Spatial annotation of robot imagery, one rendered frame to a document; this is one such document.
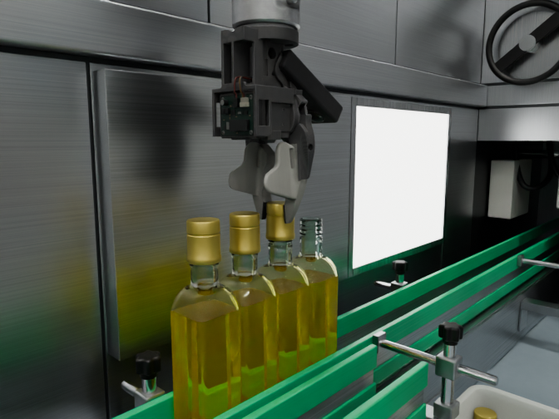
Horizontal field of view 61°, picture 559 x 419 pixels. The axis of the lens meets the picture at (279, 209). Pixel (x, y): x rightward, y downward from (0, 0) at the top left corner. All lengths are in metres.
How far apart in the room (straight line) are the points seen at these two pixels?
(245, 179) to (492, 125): 1.03
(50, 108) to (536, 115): 1.21
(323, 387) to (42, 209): 0.38
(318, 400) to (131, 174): 0.34
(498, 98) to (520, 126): 0.10
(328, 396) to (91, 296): 0.31
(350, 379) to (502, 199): 1.07
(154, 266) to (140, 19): 0.29
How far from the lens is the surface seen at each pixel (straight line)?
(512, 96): 1.48
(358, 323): 0.81
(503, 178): 1.61
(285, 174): 0.52
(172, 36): 0.63
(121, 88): 0.57
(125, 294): 0.60
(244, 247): 0.52
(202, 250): 0.48
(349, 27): 0.95
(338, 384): 0.63
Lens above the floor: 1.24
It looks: 8 degrees down
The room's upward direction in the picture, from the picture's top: straight up
